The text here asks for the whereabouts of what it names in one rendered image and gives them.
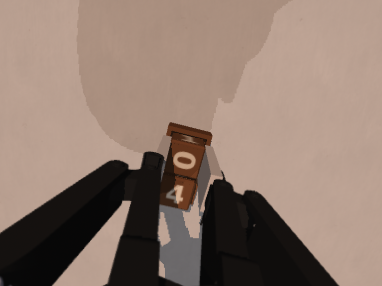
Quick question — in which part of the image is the brown rectangular tray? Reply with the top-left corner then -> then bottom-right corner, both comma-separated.
166,122 -> 213,205

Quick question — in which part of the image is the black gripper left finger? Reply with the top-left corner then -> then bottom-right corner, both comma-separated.
0,135 -> 172,286

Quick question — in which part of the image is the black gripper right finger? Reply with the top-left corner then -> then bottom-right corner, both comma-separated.
197,145 -> 339,286

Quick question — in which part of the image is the brown cube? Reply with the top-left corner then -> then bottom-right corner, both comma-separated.
164,132 -> 206,179
160,171 -> 196,210

